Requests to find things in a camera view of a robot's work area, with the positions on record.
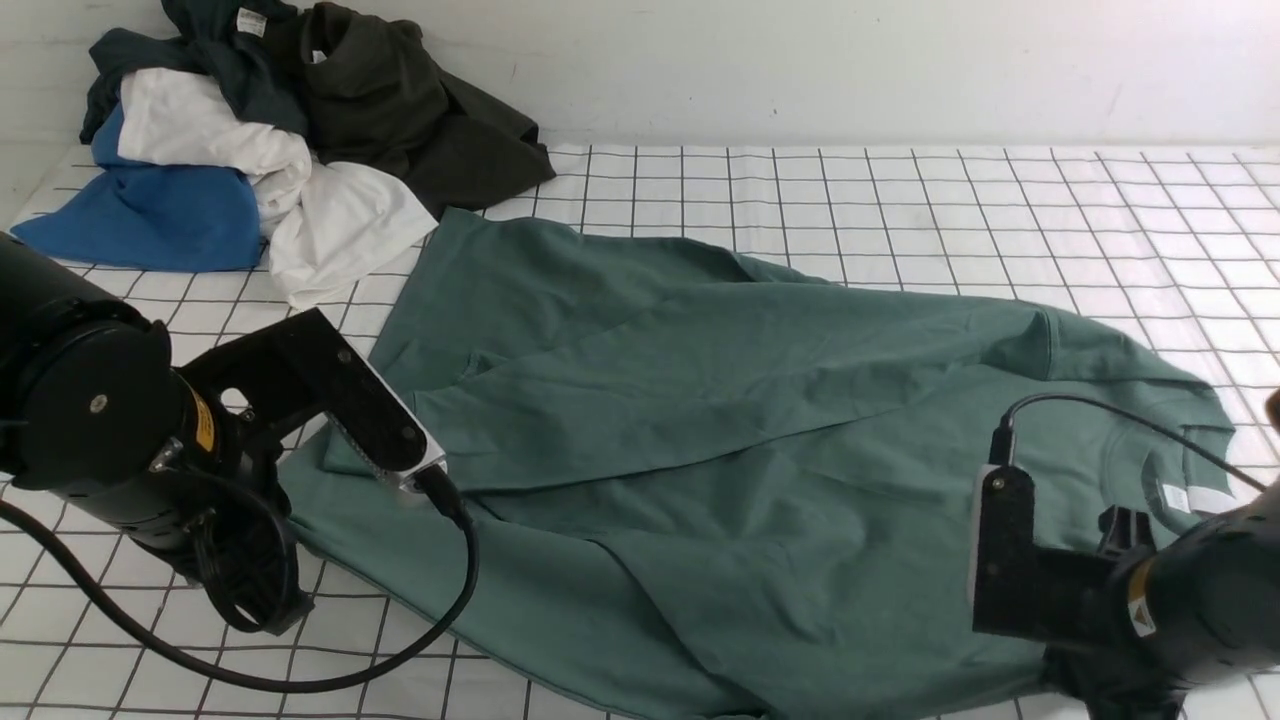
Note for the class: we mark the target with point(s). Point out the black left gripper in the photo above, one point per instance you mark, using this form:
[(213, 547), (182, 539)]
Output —
[(212, 507)]

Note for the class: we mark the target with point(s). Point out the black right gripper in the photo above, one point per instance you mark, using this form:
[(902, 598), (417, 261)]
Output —
[(1093, 653)]

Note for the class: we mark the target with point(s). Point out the green long-sleeved shirt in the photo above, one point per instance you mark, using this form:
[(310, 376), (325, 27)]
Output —
[(710, 487)]

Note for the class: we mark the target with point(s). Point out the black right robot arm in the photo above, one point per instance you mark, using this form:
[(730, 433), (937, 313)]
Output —
[(1205, 607)]

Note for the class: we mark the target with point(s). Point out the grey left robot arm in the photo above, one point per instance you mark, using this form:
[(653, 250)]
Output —
[(95, 413)]

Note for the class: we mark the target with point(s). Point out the blue shirt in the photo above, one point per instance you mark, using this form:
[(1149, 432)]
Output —
[(164, 218)]

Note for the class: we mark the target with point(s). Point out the white shirt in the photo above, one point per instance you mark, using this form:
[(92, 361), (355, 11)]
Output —
[(328, 225)]

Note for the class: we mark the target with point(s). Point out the dark olive shirt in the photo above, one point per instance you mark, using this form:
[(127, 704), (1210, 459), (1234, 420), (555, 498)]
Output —
[(374, 96)]

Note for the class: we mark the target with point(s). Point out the dark navy shirt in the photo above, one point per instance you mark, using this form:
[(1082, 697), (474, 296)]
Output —
[(224, 40)]

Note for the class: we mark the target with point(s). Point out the white grid-pattern tablecloth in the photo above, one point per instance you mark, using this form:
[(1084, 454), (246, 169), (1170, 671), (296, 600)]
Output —
[(1176, 247)]

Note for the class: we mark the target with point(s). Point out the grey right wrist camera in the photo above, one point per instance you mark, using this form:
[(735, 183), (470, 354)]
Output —
[(1018, 589)]

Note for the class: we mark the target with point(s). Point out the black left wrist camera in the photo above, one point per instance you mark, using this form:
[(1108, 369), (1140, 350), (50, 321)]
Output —
[(268, 383)]

